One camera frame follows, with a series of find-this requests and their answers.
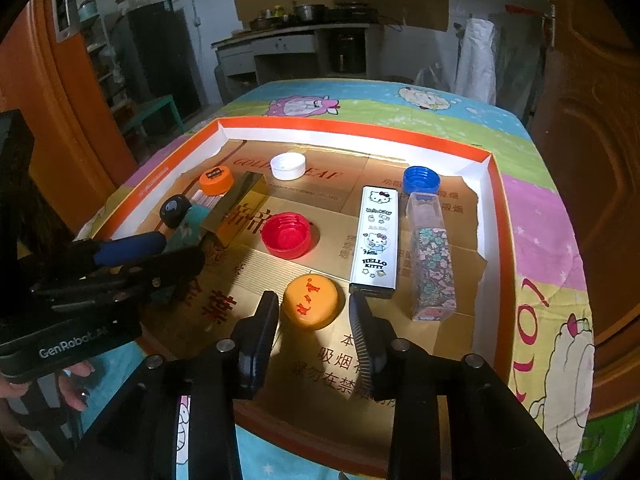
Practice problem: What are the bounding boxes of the teal lighter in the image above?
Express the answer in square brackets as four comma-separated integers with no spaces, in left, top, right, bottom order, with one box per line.
[162,205,211,256]

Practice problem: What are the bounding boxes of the grey kitchen counter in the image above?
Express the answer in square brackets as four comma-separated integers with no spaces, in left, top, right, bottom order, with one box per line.
[211,22,386,106]

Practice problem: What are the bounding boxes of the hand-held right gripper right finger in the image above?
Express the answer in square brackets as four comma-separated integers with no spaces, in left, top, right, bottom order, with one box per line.
[348,294,576,480]

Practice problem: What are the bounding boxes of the clear plastic bag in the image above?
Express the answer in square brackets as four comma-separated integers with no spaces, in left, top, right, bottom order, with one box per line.
[415,62,456,93]

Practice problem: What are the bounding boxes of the teal stool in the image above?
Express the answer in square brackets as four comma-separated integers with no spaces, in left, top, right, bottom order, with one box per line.
[122,95,183,141]

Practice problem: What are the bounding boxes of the blue bottle cap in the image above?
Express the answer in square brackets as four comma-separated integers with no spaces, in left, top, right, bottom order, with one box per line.
[402,165,442,196]

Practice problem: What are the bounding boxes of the red bottle cap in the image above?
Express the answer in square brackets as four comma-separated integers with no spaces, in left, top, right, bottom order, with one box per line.
[261,211,315,259]

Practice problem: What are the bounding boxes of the white bottle cap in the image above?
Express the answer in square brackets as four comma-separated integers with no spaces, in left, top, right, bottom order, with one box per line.
[270,152,307,181]

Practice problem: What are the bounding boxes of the white sack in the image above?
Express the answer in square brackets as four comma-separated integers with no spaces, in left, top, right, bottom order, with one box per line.
[454,16,498,106]

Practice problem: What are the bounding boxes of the orange wooden door jamb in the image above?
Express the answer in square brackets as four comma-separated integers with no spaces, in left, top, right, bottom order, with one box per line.
[0,0,138,201]

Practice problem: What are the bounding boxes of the dark tall cabinet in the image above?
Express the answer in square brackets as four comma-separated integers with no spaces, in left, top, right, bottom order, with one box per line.
[112,2,201,116]

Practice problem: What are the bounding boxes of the person's left hand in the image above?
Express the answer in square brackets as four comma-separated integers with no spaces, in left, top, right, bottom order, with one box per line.
[0,360,97,413]

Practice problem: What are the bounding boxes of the brown cardboard liner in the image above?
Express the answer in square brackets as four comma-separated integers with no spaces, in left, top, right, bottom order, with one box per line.
[112,137,488,411]

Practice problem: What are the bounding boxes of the shiny gold rectangular box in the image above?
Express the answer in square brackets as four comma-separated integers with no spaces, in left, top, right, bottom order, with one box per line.
[202,171,268,248]

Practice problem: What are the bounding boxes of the brown wooden door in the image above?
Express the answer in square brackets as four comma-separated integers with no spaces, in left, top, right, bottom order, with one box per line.
[525,0,640,391]

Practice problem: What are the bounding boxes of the orange cap with black mark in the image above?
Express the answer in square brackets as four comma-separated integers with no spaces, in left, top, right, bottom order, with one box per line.
[198,165,234,196]

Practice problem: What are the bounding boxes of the white cartoon-print lighter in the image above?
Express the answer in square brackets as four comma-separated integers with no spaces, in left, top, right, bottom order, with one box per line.
[348,186,399,301]

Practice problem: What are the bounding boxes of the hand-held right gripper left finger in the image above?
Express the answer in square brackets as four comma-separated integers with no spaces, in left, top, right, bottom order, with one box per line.
[62,290,280,480]

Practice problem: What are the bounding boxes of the black bottle cap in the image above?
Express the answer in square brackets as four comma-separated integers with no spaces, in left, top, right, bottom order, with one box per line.
[159,194,193,231]

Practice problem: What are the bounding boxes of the floral clear plastic case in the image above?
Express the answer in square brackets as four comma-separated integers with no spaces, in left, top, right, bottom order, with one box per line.
[405,192,458,322]

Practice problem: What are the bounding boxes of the orange cap with red print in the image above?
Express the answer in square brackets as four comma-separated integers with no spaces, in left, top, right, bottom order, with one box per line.
[282,274,346,332]

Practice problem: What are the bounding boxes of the black gas stove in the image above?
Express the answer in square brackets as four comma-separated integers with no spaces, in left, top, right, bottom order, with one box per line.
[330,4,381,23]

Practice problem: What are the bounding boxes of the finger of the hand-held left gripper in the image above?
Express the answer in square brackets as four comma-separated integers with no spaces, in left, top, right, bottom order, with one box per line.
[50,231,168,287]
[30,247,207,312]

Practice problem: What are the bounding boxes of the shallow orange-rimmed cardboard box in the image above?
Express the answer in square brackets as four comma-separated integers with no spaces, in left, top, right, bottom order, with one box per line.
[75,116,516,461]

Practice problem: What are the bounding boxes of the plastic wrapped panels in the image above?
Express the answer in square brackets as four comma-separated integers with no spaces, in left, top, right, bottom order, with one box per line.
[495,35,546,121]

